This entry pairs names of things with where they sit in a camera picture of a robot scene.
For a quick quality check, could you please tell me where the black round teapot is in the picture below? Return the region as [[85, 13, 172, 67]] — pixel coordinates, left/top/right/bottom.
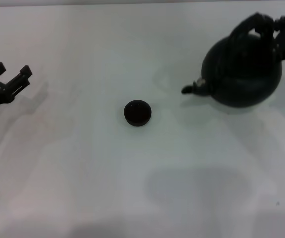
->
[[181, 13, 283, 109]]

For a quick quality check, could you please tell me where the small dark teacup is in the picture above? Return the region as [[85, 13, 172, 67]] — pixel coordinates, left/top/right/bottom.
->
[[123, 99, 153, 128]]

